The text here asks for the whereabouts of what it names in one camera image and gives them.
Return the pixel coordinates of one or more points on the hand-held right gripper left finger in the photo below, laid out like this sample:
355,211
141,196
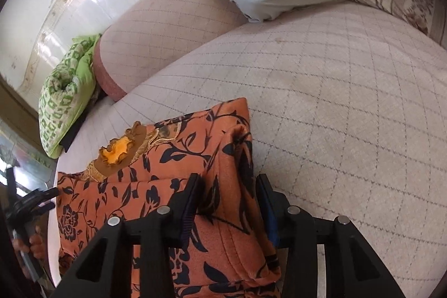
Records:
190,203

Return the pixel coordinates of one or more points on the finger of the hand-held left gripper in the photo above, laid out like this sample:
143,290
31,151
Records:
49,194

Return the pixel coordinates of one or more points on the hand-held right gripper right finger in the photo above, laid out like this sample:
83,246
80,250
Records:
266,210

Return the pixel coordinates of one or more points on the orange floral garment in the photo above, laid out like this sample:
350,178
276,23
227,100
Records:
157,158

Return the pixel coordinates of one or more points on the person's left hand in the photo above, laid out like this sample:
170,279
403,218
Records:
36,244

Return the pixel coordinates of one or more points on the green patterned blanket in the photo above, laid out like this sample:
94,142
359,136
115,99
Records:
64,88

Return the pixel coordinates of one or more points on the quilted pink sofa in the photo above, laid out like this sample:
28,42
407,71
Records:
331,102

